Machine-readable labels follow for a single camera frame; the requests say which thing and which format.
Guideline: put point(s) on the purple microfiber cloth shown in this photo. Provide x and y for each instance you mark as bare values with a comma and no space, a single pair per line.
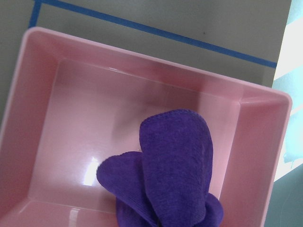
166,184

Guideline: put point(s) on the pink plastic box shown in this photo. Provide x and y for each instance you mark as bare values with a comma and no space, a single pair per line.
74,102

